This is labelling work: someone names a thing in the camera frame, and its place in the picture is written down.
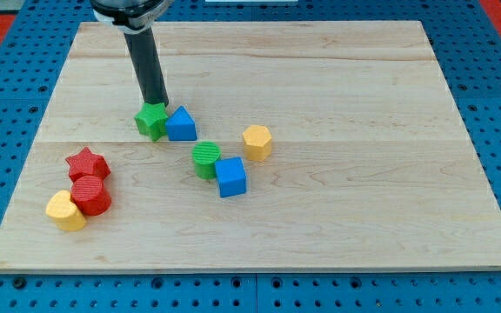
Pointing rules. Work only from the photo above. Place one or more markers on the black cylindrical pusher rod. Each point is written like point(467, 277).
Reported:
point(145, 59)

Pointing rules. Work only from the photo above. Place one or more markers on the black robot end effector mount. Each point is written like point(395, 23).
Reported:
point(130, 16)

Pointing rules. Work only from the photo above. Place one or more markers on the blue triangle block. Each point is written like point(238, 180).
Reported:
point(180, 126)

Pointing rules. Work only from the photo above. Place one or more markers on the green star block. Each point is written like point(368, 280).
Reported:
point(151, 120)

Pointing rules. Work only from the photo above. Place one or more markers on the green cylinder block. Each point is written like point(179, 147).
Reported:
point(204, 156)

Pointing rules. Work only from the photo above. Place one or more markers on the red star block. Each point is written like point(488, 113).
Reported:
point(87, 163)

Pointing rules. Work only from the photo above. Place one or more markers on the yellow hexagon block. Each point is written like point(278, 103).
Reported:
point(257, 142)

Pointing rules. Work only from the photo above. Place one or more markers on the red cylinder block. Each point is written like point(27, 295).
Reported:
point(90, 195)

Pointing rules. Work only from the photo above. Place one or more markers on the blue cube block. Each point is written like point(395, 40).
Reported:
point(231, 176)

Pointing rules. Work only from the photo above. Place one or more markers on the light wooden board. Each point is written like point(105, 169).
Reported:
point(372, 169)

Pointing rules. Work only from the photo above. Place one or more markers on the yellow heart block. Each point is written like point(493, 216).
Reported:
point(64, 212)

